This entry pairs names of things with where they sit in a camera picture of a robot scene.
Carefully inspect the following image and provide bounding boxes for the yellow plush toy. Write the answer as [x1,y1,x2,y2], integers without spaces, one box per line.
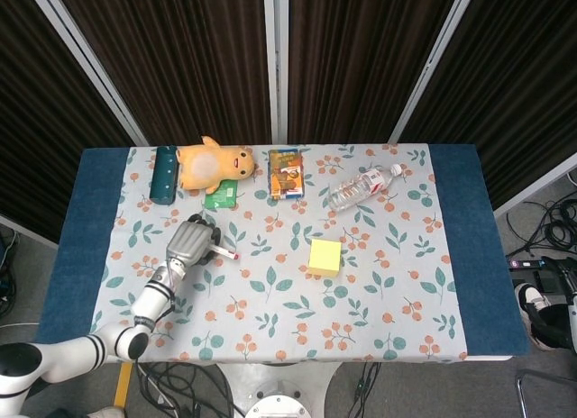
[174,135,259,195]

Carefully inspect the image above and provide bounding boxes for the dark teal box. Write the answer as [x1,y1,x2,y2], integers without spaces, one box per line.
[149,144,179,206]

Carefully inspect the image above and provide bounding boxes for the yellow strip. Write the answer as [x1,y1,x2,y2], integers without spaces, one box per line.
[113,362,134,409]

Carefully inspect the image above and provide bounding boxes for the clear plastic water bottle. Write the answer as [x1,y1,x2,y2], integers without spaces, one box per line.
[327,163,404,212]

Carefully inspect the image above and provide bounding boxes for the white partition frame bar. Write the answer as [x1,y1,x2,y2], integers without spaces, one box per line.
[493,151,577,219]
[0,213,60,248]
[263,0,289,145]
[24,0,150,147]
[388,0,479,144]

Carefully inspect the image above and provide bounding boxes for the metal chair frame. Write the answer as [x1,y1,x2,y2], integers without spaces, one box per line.
[516,368,577,418]

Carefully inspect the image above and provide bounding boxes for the black cable with plug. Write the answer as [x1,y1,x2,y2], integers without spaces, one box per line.
[345,361,383,418]

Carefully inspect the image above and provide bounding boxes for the blue table cloth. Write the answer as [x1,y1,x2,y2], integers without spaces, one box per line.
[34,143,531,361]

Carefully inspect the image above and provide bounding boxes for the white and black sneaker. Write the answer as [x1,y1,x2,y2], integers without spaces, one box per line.
[514,282,552,330]

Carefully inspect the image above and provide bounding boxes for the green packet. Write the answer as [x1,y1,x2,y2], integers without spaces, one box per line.
[204,178,239,211]

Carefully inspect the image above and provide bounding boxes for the black cable tangle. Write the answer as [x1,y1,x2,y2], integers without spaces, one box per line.
[134,361,244,418]

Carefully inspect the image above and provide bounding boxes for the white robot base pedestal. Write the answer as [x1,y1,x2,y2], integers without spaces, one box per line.
[215,361,343,418]

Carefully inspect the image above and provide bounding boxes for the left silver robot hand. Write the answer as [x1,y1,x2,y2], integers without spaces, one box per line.
[165,214,223,268]

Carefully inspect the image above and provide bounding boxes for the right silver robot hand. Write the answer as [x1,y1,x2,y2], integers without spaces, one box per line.
[543,255,577,351]

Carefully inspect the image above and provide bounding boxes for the black power strip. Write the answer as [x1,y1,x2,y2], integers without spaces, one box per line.
[507,257,549,271]

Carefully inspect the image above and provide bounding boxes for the dark cables beside partition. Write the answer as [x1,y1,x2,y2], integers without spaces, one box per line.
[0,231,19,318]

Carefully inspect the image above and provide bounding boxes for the floral tablecloth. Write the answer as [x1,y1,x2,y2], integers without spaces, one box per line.
[89,142,469,363]

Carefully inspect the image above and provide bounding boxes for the black trouser leg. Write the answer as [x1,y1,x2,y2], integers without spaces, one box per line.
[527,303,573,352]

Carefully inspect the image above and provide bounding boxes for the black cable bundle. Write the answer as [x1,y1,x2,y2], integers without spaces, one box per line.
[507,196,577,257]

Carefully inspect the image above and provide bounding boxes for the yellow sticky note block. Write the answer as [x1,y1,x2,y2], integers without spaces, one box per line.
[307,238,343,279]

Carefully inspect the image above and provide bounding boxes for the orange snack box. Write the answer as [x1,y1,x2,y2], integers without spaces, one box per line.
[268,148,306,201]

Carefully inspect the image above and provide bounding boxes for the red and white marker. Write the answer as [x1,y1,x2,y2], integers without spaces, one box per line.
[211,244,242,261]

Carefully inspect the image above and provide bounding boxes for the light shoe tip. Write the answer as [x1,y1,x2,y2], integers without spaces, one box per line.
[87,405,127,418]

